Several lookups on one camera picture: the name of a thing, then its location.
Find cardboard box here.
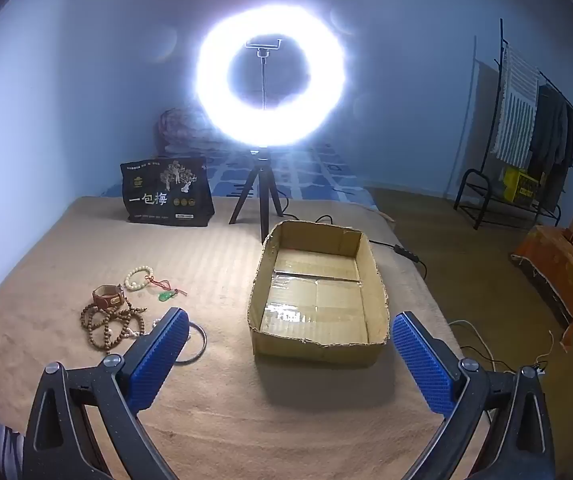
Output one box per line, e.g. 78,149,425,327
247,219,390,367

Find pale bead bracelet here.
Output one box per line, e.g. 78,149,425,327
124,266,155,291

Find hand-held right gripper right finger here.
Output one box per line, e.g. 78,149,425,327
391,311,557,480

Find black printed snack bag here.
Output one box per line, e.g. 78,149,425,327
120,156,216,228

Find phone holder clamp on pole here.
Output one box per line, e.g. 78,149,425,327
244,35,287,111

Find black metal clothes rack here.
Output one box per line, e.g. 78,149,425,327
454,19,573,231

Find green jade pendant red cord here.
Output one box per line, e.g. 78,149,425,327
145,275,188,302

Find white ring light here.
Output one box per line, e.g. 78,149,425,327
195,4,346,150

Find folded reddish patterned blanket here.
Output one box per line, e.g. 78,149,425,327
154,107,227,153

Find black power cable with switch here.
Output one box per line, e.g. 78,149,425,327
286,212,427,281

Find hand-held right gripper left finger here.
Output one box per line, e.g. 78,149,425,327
23,306,190,480

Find dark hanging clothes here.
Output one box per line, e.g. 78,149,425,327
529,84,573,211

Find white cable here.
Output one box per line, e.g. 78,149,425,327
449,319,552,376

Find small white pearl necklace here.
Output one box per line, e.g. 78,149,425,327
121,317,164,341

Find thin silver bangle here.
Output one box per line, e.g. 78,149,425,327
174,321,208,365

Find yellow crate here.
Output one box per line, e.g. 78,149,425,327
503,166,540,203

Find brown leather bracelet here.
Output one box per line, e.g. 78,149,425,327
92,284,125,311

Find striped white towel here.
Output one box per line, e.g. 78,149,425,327
491,45,540,168

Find blue patterned bed sheet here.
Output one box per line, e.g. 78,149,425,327
100,142,380,211

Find wooden bead necklace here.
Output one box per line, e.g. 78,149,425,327
80,300,150,352

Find orange cloth covered box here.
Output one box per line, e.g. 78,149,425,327
511,225,573,348

